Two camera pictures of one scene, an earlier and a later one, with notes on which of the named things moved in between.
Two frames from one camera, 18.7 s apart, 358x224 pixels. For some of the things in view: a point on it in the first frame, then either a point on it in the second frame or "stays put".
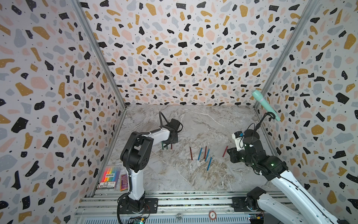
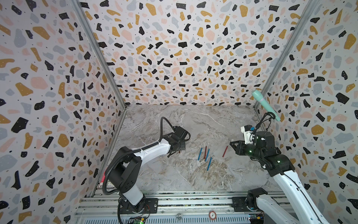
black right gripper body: (238, 156) → (250, 150)
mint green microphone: (258, 95) stays put
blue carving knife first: (201, 149) stays put
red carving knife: (225, 151) stays put
